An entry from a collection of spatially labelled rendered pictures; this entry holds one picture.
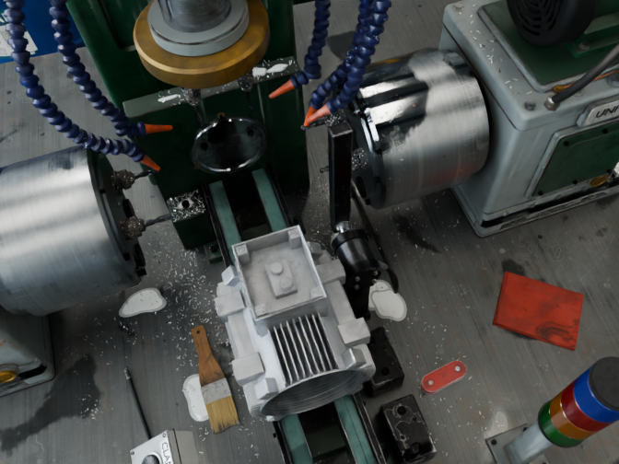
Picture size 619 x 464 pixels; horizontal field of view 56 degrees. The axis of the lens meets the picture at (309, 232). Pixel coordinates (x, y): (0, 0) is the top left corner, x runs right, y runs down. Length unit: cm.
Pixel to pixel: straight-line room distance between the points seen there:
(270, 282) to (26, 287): 37
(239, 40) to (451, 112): 36
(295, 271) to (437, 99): 36
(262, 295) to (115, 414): 44
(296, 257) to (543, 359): 54
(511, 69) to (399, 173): 25
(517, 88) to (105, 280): 71
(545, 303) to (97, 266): 81
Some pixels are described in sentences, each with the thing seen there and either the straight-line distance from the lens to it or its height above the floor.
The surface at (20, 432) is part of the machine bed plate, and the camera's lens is 121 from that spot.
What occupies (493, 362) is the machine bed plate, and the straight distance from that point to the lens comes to 114.
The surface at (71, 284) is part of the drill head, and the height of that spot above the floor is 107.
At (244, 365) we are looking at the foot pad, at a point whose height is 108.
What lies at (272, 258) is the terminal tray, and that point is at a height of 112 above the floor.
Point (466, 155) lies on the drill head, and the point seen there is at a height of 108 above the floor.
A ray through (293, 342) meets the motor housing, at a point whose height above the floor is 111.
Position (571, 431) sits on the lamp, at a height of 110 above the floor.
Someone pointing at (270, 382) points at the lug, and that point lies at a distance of 80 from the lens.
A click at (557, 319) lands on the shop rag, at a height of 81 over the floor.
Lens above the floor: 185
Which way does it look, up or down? 59 degrees down
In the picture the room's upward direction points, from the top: 5 degrees counter-clockwise
